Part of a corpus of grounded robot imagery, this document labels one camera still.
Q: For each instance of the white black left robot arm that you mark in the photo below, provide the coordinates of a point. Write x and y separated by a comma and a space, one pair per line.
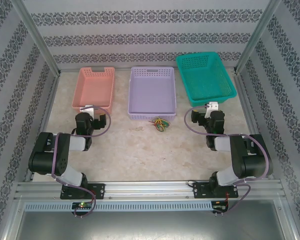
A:
65, 162

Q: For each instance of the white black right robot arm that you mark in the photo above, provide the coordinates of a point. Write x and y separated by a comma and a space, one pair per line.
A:
252, 160

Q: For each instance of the pink plastic basket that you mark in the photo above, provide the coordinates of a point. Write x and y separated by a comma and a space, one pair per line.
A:
95, 87

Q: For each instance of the green plastic basket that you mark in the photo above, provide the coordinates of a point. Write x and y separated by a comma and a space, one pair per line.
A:
205, 80

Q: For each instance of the purple plastic basket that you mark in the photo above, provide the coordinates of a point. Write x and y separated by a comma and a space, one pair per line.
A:
152, 95

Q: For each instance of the left circuit board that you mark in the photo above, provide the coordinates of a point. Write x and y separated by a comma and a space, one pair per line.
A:
82, 205

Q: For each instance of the circuit board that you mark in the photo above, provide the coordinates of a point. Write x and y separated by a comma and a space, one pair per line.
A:
218, 206
82, 205

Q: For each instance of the right circuit board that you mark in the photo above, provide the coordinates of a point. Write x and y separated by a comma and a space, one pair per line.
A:
218, 206

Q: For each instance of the grey metal front panel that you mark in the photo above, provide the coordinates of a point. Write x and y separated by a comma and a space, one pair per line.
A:
150, 225

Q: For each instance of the white plastic mounting bracket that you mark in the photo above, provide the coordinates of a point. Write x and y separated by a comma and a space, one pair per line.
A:
88, 110

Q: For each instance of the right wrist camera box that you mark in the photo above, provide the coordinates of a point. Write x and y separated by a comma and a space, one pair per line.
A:
212, 106

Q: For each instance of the right aluminium side rail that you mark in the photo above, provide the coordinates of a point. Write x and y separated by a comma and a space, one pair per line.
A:
242, 95

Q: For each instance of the aluminium side rail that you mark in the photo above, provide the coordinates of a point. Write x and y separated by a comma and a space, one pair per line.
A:
242, 95
52, 90

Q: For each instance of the left aluminium side rail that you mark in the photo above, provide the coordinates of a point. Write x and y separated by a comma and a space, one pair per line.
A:
52, 90

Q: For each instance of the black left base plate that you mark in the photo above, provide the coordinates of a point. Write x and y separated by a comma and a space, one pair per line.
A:
100, 191

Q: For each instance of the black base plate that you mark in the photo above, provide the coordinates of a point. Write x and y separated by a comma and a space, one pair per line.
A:
100, 191
200, 191

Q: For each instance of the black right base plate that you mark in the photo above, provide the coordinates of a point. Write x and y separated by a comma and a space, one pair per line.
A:
200, 191

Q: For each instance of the aluminium mounting rail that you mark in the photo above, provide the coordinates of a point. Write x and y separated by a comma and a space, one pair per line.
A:
150, 190

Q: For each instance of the right aluminium frame post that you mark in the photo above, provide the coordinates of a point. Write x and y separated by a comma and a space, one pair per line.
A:
257, 37

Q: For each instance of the aluminium frame post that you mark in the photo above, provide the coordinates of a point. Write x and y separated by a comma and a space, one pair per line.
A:
37, 37
257, 37

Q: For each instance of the left aluminium frame post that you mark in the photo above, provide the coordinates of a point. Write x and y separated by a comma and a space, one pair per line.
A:
37, 37

